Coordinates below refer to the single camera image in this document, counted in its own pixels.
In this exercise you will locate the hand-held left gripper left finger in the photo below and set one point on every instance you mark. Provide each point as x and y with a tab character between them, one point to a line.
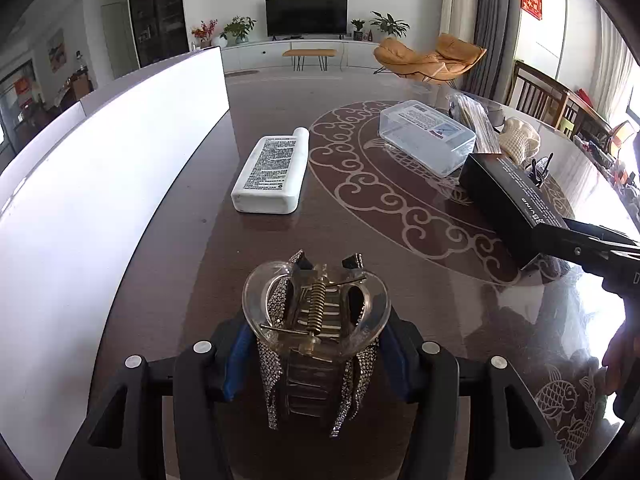
237	365

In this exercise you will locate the large leafy potted plant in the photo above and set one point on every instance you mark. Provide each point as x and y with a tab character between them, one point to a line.
389	24

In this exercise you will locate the grey curtain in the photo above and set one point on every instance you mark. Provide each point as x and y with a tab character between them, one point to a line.
495	30

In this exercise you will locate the wooden armchair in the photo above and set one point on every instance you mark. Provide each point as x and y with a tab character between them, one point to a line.
587	112

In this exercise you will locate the flat screen television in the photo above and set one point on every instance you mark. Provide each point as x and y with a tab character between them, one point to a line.
306	16

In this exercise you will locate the orange bench with metal legs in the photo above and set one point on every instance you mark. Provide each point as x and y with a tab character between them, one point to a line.
309	53

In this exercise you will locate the clear rhinestone hair clip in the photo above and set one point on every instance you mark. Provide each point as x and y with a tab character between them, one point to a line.
315	310

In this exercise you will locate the framed wall painting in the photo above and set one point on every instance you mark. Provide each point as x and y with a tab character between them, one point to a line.
56	51

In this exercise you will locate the red wall hanging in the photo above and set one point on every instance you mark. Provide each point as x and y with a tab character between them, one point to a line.
531	1

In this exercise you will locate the black cardboard box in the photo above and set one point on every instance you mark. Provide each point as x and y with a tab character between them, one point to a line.
510	200

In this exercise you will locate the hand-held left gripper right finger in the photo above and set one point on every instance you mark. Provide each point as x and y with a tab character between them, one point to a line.
397	365

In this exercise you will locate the clear glasses with black temples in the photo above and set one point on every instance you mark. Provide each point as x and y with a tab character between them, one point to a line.
537	170

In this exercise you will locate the white lotion bottle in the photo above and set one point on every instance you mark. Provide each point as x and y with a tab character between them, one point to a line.
272	170

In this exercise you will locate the green potted plant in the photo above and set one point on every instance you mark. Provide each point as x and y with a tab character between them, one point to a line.
239	29

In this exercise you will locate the pack of cotton swabs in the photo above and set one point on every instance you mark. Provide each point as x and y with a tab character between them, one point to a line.
480	120

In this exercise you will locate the small potted plant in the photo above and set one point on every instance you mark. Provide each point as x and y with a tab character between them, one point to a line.
357	30

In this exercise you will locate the clear plastic box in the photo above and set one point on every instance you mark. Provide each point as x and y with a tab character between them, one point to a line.
425	135

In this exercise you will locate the wooden chair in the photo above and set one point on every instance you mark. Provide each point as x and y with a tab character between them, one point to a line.
530	92

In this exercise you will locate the standing air conditioner with cover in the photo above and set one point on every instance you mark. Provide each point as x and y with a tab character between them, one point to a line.
460	5

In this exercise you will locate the white television cabinet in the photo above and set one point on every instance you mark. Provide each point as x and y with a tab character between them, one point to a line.
260	55

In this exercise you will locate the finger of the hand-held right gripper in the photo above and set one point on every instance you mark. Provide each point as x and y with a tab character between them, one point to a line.
595	255
600	232

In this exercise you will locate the person's right hand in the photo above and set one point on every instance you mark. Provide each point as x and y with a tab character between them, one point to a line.
617	365

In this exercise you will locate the orange lounge chair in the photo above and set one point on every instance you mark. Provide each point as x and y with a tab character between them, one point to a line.
415	57

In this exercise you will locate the dark glass display cabinet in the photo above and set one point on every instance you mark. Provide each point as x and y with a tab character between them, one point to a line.
157	10

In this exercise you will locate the cream knitted glove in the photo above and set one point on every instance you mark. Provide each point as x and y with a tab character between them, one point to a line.
520	137

